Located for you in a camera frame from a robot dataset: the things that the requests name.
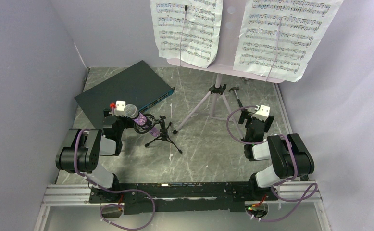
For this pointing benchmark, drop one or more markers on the dark network switch box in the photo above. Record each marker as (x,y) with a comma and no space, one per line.
(139,85)

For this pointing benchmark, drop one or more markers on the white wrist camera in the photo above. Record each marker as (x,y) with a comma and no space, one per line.
(118,108)
(262,113)

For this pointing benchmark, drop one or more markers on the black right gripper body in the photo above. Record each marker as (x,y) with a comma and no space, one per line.
(245,116)

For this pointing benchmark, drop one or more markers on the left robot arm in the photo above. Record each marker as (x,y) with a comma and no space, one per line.
(81,149)

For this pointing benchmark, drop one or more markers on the aluminium table edge rail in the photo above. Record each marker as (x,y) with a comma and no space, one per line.
(282,108)

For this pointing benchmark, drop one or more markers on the sheet music page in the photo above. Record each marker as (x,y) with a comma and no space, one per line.
(279,37)
(188,30)

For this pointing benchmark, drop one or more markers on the aluminium front frame rail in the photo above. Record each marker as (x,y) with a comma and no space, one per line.
(78,194)

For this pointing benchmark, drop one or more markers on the claw hammer with black grip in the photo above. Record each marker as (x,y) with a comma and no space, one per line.
(234,90)

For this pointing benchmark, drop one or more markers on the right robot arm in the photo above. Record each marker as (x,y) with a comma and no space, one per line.
(288,154)

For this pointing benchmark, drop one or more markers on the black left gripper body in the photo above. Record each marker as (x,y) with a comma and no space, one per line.
(108,113)

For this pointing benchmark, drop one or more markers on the black mini tripod mic stand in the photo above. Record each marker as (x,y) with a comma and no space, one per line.
(164,135)

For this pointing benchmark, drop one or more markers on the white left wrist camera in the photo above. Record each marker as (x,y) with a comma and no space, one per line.
(118,108)

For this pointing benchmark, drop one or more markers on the pink music stand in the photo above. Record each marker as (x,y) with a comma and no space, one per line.
(224,60)

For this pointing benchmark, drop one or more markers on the purple glitter microphone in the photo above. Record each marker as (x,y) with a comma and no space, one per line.
(142,123)

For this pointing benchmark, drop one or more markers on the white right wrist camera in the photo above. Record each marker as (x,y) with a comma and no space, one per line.
(262,113)

